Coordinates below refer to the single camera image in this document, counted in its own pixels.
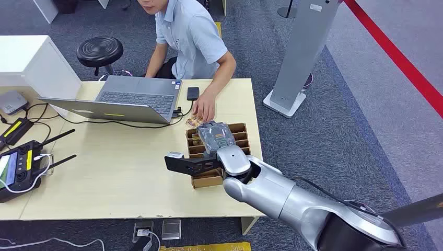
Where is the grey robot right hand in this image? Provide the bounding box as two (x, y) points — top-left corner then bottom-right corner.
(196, 121), (237, 155)

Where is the person's left hand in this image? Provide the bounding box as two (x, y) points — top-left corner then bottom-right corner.
(192, 92), (217, 122)

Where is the golden patterned card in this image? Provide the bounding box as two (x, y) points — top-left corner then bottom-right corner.
(185, 116), (205, 128)

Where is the wooden slotted card box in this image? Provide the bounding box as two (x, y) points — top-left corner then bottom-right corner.
(185, 122), (252, 190)

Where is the person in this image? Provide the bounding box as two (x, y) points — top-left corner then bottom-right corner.
(136, 0), (238, 122)

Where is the grey open laptop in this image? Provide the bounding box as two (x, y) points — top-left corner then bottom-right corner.
(37, 75), (183, 126)

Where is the wooden table leg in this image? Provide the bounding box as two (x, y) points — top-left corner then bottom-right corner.
(240, 216), (260, 236)

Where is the grey floor socket cover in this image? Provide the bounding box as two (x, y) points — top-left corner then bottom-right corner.
(161, 219), (182, 241)

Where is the yellow floor board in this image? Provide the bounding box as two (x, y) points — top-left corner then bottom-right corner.
(159, 242), (252, 251)

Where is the grey standing pillar white base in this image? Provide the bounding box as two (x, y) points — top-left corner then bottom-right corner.
(263, 0), (342, 119)

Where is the black round stool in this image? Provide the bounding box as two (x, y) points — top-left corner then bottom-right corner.
(76, 36), (133, 82)

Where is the floor socket with plug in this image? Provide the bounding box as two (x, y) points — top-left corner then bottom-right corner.
(131, 221), (155, 244)

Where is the round black stand base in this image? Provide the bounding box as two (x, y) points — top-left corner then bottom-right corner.
(277, 0), (298, 19)

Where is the white cabinet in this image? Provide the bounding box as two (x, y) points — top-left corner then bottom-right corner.
(0, 35), (83, 118)

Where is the white furniture panel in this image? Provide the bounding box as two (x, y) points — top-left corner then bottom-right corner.
(32, 0), (60, 25)

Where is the black device with yellow stripe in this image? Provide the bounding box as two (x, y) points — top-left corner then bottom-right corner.
(0, 118), (34, 152)

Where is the grey router box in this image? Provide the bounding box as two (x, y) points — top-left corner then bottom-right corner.
(0, 90), (30, 116)

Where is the black remote controller with antennas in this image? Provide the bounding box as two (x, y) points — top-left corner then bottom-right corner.
(0, 129), (77, 204)

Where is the dark grey metal bar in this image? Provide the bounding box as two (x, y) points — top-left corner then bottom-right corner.
(380, 193), (443, 228)

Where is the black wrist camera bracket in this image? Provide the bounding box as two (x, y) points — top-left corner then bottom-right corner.
(164, 155), (223, 177)

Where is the black laptop cable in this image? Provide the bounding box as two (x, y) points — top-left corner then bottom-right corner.
(57, 99), (194, 130)

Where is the black thin desk cable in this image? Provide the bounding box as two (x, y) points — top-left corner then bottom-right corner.
(23, 102), (60, 122)

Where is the white controller cable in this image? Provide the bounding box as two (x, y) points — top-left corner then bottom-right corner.
(0, 154), (53, 194)

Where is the white floor cable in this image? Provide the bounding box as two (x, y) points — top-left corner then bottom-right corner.
(0, 237), (106, 251)

